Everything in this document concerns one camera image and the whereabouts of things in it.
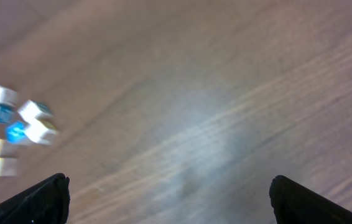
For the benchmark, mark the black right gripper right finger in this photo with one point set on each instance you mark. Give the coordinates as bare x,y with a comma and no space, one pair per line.
296,204

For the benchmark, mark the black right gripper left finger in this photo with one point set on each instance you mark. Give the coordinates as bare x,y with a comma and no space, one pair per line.
45,202

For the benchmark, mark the white block brown picture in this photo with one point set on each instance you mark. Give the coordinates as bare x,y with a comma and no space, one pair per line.
41,131

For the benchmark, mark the brown cardboard backdrop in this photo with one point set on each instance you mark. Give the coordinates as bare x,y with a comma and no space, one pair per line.
19,17

